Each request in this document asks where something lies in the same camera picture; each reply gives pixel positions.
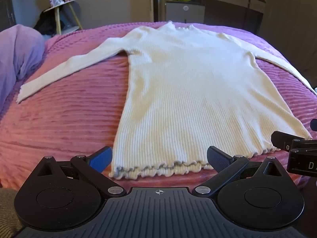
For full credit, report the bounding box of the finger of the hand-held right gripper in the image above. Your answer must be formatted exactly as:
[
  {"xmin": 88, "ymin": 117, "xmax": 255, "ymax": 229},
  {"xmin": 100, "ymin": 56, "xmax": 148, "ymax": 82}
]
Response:
[{"xmin": 271, "ymin": 131, "xmax": 317, "ymax": 154}]

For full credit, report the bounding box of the round wooden side table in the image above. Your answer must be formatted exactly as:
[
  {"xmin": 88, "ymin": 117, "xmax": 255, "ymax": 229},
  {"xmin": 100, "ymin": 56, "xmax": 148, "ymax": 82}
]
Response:
[{"xmin": 43, "ymin": 0, "xmax": 84, "ymax": 36}]

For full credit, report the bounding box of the purple pillow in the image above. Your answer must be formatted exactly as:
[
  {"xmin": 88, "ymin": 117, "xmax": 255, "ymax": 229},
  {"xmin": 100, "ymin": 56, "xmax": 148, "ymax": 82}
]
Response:
[{"xmin": 0, "ymin": 24, "xmax": 45, "ymax": 113}]

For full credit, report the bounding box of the grey dressing desk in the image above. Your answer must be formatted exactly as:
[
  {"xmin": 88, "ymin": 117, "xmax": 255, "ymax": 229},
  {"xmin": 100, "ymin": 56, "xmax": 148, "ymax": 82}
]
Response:
[{"xmin": 189, "ymin": 0, "xmax": 267, "ymax": 34}]

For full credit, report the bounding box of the white ribbed knit sweater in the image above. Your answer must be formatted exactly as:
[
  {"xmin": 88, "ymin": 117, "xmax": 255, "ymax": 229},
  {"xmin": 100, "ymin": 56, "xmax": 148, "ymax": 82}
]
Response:
[{"xmin": 16, "ymin": 21, "xmax": 317, "ymax": 179}]

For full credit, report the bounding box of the grey mini fridge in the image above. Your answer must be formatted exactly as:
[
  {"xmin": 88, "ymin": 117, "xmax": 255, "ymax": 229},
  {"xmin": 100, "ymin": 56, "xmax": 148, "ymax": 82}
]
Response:
[{"xmin": 165, "ymin": 0, "xmax": 206, "ymax": 24}]

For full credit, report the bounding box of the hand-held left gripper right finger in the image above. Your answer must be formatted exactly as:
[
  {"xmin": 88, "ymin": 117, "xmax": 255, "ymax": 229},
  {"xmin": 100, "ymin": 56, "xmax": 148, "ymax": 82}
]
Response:
[{"xmin": 192, "ymin": 145, "xmax": 282, "ymax": 196}]

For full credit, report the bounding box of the pink ribbed blanket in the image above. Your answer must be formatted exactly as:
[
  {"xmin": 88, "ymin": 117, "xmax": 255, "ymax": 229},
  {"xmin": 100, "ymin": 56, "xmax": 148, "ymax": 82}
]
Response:
[{"xmin": 0, "ymin": 21, "xmax": 317, "ymax": 191}]

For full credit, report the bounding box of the dark clothes pile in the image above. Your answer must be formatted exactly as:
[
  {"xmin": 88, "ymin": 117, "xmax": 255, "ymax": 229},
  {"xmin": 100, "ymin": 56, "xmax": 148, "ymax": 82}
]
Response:
[{"xmin": 33, "ymin": 12, "xmax": 80, "ymax": 36}]

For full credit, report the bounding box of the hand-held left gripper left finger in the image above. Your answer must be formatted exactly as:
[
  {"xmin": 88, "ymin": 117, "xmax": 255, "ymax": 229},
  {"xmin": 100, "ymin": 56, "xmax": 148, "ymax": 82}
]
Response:
[{"xmin": 37, "ymin": 146, "xmax": 127, "ymax": 196}]

